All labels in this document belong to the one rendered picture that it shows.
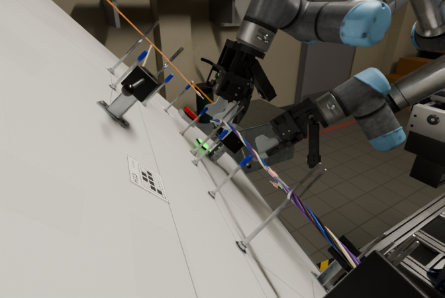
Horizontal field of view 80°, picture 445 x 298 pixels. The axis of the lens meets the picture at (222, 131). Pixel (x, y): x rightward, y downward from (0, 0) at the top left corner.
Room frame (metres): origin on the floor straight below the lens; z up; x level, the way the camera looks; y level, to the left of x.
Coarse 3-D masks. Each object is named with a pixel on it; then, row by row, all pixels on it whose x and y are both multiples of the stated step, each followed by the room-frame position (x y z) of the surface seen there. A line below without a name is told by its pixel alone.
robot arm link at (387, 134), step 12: (384, 108) 0.57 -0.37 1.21; (360, 120) 0.58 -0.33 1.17; (372, 120) 0.56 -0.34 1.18; (384, 120) 0.56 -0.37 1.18; (396, 120) 0.57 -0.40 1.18; (372, 132) 0.56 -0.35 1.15; (384, 132) 0.55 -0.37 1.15; (396, 132) 0.55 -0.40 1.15; (372, 144) 0.58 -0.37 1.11; (384, 144) 0.55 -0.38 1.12; (396, 144) 0.54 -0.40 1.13
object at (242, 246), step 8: (320, 176) 0.27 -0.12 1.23; (312, 184) 0.26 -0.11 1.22; (304, 192) 0.26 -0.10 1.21; (288, 200) 0.25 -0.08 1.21; (280, 208) 0.25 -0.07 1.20; (272, 216) 0.25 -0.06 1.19; (264, 224) 0.24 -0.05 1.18; (256, 232) 0.24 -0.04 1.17; (248, 240) 0.23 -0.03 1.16; (240, 248) 0.23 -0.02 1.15
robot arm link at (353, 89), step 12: (360, 72) 0.63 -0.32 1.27; (372, 72) 0.59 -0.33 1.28; (348, 84) 0.60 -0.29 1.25; (360, 84) 0.58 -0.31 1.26; (372, 84) 0.57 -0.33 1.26; (384, 84) 0.57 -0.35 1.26; (336, 96) 0.59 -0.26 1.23; (348, 96) 0.58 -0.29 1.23; (360, 96) 0.57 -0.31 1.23; (372, 96) 0.57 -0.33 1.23; (384, 96) 0.58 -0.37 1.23; (348, 108) 0.57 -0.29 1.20; (360, 108) 0.57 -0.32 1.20; (372, 108) 0.56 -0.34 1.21
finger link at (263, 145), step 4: (260, 136) 0.62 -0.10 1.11; (256, 140) 0.62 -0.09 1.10; (260, 140) 0.62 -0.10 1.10; (264, 140) 0.61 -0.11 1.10; (268, 140) 0.61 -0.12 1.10; (272, 140) 0.61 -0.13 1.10; (276, 140) 0.60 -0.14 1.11; (256, 144) 0.62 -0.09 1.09; (260, 144) 0.61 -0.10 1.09; (264, 144) 0.61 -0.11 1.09; (268, 144) 0.61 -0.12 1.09; (272, 144) 0.60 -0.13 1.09; (260, 148) 0.61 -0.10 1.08; (264, 148) 0.61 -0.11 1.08; (268, 148) 0.60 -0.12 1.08; (260, 152) 0.61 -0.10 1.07; (264, 152) 0.60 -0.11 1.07; (260, 156) 0.60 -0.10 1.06; (264, 156) 0.59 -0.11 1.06; (268, 156) 0.59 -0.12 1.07; (256, 160) 0.61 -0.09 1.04
